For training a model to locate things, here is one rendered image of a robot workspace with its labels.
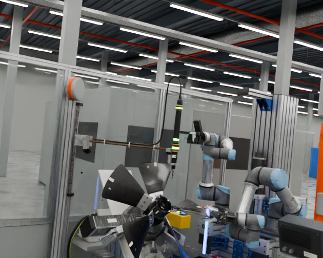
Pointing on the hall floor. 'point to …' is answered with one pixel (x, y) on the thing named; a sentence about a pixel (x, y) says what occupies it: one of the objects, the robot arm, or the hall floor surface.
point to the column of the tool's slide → (63, 186)
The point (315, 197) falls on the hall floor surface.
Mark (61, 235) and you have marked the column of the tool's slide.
